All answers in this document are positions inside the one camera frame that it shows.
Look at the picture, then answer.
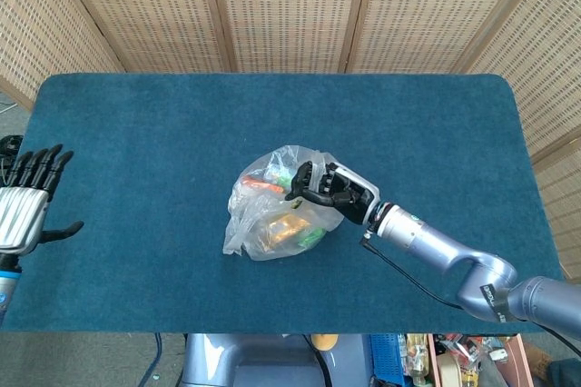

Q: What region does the blue perforated plastic basket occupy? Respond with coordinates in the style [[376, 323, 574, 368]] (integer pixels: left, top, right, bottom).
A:
[[369, 332, 405, 387]]

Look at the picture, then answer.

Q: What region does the blue carpet mat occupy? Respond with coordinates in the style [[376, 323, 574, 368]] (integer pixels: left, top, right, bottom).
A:
[[0, 72, 572, 334]]

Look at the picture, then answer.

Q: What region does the clear yellow bottle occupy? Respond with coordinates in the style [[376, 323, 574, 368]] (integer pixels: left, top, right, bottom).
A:
[[405, 333, 430, 386]]

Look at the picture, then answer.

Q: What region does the woven bamboo folding screen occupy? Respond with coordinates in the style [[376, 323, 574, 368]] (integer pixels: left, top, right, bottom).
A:
[[0, 0, 581, 279]]

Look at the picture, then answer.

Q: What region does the blue floor cable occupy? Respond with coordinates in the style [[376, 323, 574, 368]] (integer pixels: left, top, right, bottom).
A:
[[135, 332, 163, 387]]

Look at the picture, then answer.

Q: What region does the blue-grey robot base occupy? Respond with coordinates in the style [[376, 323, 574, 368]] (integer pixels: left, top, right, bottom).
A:
[[179, 332, 373, 387]]

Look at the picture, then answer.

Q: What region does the pink box of clutter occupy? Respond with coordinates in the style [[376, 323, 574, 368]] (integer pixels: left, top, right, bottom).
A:
[[426, 332, 532, 387]]

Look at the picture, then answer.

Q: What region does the thick black base cable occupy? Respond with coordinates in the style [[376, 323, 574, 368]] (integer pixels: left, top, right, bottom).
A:
[[302, 334, 330, 387]]

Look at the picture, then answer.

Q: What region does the orange round object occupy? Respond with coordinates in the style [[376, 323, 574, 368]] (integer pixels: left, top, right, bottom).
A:
[[310, 333, 340, 352]]

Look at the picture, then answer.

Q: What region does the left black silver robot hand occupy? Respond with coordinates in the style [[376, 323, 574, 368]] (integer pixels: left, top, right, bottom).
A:
[[0, 144, 85, 255]]

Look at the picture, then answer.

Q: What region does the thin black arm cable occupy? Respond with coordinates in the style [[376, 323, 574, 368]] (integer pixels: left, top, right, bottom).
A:
[[359, 232, 581, 357]]

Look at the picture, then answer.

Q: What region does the orange snack packet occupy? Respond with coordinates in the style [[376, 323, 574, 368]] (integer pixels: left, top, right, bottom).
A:
[[242, 175, 285, 194]]

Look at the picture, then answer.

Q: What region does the gold foil snack packet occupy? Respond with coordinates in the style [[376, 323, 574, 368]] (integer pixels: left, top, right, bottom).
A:
[[265, 216, 310, 245]]

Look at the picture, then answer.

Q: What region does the clear plastic bag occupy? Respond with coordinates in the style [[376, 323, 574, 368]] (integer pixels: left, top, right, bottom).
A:
[[222, 144, 346, 263]]

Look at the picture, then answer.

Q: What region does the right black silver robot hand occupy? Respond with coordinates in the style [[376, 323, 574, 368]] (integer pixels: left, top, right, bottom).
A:
[[284, 160, 380, 226]]

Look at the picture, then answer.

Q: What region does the black device with cables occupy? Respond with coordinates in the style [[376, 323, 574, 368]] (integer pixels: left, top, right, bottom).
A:
[[0, 134, 25, 161]]

